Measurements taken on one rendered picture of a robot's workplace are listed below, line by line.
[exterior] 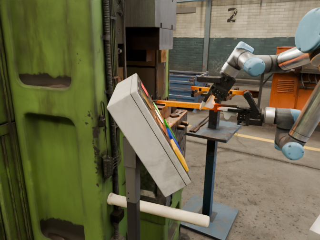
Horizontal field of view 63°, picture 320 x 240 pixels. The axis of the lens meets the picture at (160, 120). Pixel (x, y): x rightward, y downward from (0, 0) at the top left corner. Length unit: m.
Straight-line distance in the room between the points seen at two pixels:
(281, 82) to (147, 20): 3.68
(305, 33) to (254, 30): 8.02
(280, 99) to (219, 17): 5.05
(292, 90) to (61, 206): 3.96
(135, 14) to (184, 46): 8.45
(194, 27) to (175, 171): 8.91
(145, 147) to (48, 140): 0.74
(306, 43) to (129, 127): 0.52
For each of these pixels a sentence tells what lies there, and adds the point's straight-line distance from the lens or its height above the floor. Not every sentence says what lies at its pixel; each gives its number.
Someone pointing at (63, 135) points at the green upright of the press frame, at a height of 0.90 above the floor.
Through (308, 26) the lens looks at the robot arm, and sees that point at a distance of 0.83.
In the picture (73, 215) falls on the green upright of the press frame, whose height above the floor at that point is 0.49.
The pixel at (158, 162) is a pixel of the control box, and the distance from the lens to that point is 0.65.
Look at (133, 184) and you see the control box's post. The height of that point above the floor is 0.87.
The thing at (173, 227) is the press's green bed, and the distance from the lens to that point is 1.81.
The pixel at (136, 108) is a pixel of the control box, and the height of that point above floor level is 1.16.
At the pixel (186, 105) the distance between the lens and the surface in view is 1.32.
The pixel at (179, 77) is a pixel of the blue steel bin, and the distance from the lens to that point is 5.09.
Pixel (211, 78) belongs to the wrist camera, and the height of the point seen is 1.14.
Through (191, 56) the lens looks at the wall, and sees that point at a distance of 9.49.
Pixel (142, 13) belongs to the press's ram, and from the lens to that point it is 1.19.
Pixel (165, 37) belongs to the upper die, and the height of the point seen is 1.32.
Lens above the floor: 1.31
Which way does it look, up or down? 17 degrees down
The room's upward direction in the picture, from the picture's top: 1 degrees clockwise
